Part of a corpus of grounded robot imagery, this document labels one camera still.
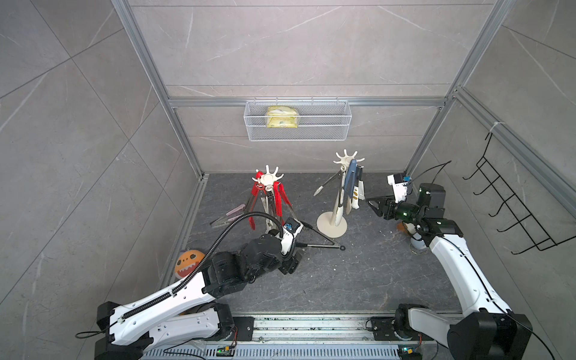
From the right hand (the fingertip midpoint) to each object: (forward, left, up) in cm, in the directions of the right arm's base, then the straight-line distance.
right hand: (373, 199), depth 77 cm
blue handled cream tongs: (+2, +9, +6) cm, 11 cm away
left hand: (-16, +27, +2) cm, 31 cm away
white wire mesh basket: (+43, +16, +4) cm, 46 cm away
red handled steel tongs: (-4, +29, +5) cm, 30 cm away
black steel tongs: (-5, +11, -25) cm, 28 cm away
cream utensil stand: (+8, +13, -29) cm, 33 cm away
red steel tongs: (-5, +32, +8) cm, 34 cm away
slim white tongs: (+2, +4, 0) cm, 4 cm away
